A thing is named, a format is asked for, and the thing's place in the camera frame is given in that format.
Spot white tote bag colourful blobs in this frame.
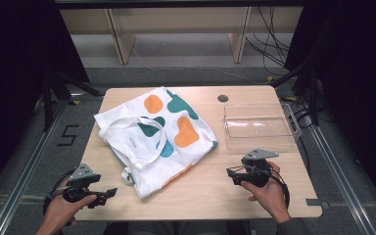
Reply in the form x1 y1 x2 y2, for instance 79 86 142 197
93 86 219 200

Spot black floor cables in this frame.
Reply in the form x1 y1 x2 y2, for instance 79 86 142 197
282 96 333 132

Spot light wooden desk frame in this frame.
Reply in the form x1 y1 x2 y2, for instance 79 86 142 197
59 6 305 66

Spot bundle of black hanging cables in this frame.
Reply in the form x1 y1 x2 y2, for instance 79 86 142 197
244 6 292 76

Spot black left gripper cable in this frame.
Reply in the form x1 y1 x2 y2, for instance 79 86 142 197
42 167 76 216

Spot grey tape strip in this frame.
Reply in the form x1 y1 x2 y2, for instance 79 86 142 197
305 198 331 211

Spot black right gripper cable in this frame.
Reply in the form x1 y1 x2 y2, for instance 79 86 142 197
267 172 291 210

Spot person's left hand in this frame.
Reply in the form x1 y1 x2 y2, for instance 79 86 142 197
42 187 98 229

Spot dark curtain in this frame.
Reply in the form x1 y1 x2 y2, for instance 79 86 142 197
283 0 376 217
0 0 90 210

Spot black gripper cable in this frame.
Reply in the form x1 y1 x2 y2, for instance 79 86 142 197
42 167 76 216
267 172 291 210

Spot person's right hand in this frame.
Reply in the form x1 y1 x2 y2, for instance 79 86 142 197
241 161 292 224

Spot clear plastic container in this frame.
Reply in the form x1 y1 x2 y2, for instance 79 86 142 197
222 102 303 152

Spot aluminium floor rail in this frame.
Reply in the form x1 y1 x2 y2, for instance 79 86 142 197
0 100 71 235
306 123 376 235

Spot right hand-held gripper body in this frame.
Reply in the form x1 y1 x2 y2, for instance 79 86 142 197
240 148 279 188

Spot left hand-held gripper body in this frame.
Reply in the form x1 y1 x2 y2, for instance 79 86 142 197
62 163 102 204

